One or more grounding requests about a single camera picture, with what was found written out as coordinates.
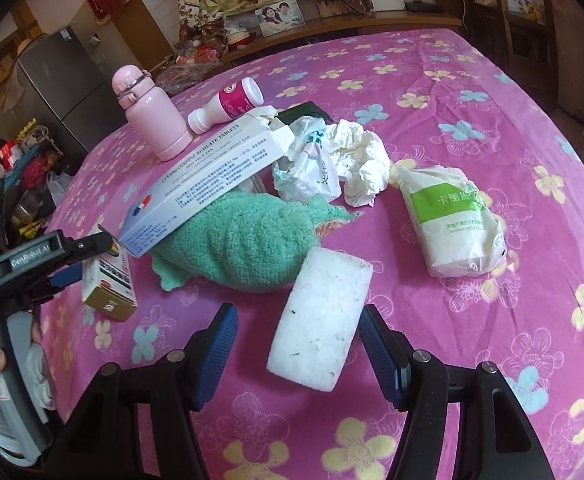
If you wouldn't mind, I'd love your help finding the pink water bottle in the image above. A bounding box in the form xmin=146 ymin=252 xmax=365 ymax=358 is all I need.
xmin=110 ymin=64 xmax=193 ymax=162

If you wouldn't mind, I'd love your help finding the small gold green medicine box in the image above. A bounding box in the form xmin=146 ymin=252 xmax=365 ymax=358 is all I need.
xmin=82 ymin=240 xmax=138 ymax=322

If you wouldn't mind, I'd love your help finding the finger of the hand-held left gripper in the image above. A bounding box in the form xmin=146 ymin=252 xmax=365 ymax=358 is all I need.
xmin=54 ymin=225 xmax=122 ymax=263
xmin=36 ymin=261 xmax=85 ymax=303

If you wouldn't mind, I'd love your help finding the long white medicine box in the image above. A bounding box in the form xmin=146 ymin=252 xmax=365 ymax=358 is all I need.
xmin=119 ymin=110 xmax=293 ymax=259

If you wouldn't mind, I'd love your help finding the green fluffy towel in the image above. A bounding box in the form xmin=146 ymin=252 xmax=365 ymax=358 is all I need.
xmin=149 ymin=191 xmax=365 ymax=293

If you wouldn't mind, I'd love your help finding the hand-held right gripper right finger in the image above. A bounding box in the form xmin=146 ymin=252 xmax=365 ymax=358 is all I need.
xmin=359 ymin=305 xmax=558 ymax=480

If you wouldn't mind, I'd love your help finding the grey refrigerator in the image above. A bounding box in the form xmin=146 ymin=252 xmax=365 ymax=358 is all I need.
xmin=2 ymin=25 xmax=117 ymax=161

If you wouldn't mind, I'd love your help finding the white pink plastic bottle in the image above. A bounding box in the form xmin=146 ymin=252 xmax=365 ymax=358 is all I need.
xmin=188 ymin=77 xmax=263 ymax=135

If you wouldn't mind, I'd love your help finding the steel pot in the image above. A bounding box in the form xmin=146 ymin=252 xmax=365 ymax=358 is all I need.
xmin=12 ymin=195 xmax=47 ymax=226

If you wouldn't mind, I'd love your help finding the white tissue paper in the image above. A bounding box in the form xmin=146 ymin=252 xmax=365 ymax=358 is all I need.
xmin=324 ymin=119 xmax=391 ymax=208

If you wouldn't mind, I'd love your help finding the wooden headboard cabinet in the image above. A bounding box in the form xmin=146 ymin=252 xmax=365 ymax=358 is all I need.
xmin=162 ymin=10 xmax=463 ymax=78

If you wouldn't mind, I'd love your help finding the framed couple photo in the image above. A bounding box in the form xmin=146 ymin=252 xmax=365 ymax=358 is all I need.
xmin=256 ymin=0 xmax=305 ymax=37

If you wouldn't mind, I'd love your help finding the crumpled clear plastic bag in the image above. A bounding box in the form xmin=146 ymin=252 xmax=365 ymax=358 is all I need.
xmin=272 ymin=116 xmax=343 ymax=204

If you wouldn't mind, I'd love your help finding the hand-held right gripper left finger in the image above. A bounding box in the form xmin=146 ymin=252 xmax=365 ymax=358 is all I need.
xmin=46 ymin=304 xmax=239 ymax=480

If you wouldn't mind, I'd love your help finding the white green tissue pack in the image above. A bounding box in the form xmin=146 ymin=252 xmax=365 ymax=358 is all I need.
xmin=396 ymin=164 xmax=509 ymax=279

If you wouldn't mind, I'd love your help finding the wooden chair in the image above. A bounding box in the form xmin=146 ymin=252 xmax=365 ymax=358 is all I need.
xmin=464 ymin=0 xmax=548 ymax=81

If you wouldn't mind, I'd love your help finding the pink floral blanket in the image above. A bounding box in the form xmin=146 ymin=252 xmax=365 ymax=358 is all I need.
xmin=36 ymin=27 xmax=584 ymax=480

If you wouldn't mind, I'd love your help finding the dark green packet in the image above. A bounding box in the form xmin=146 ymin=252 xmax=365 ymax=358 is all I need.
xmin=277 ymin=101 xmax=333 ymax=126

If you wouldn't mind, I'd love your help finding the red white bowl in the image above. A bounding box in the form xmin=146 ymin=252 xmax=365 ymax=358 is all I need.
xmin=226 ymin=27 xmax=253 ymax=51

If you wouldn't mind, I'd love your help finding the white plastic bag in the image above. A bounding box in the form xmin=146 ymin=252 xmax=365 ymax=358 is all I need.
xmin=46 ymin=171 xmax=72 ymax=206

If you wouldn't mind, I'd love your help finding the white foam block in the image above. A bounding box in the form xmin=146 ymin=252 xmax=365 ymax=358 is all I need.
xmin=266 ymin=247 xmax=374 ymax=392

